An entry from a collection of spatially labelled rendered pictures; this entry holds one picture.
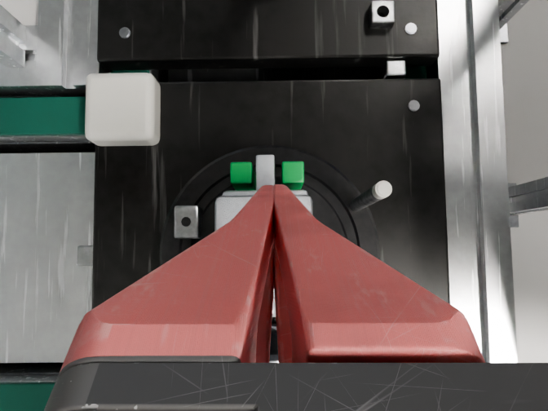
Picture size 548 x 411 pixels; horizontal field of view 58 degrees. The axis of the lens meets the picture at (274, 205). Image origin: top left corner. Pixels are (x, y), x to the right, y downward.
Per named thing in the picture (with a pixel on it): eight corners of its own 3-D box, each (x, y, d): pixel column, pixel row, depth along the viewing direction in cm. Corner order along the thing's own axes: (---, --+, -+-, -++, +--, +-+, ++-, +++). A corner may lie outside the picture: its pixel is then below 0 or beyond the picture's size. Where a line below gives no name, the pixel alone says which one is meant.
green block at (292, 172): (300, 193, 32) (304, 183, 27) (281, 193, 32) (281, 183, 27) (299, 174, 32) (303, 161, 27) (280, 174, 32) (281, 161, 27)
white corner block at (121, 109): (166, 151, 36) (152, 139, 32) (103, 152, 36) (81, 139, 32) (166, 88, 36) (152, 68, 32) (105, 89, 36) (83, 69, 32)
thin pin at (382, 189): (361, 211, 31) (392, 196, 23) (349, 211, 31) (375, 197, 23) (361, 199, 31) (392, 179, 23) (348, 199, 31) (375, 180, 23)
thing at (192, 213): (202, 238, 31) (198, 238, 30) (178, 239, 31) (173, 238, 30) (202, 207, 31) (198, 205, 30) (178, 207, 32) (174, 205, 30)
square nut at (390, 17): (391, 28, 35) (395, 22, 34) (369, 29, 35) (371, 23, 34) (391, 6, 35) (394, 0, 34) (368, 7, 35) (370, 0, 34)
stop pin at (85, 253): (112, 264, 38) (93, 266, 34) (97, 264, 38) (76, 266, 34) (113, 245, 38) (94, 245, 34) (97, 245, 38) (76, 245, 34)
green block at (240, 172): (256, 194, 32) (252, 183, 27) (237, 194, 32) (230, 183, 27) (256, 175, 32) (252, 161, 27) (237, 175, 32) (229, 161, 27)
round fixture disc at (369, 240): (377, 359, 33) (384, 366, 31) (165, 361, 33) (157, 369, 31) (371, 149, 34) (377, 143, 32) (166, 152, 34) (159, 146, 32)
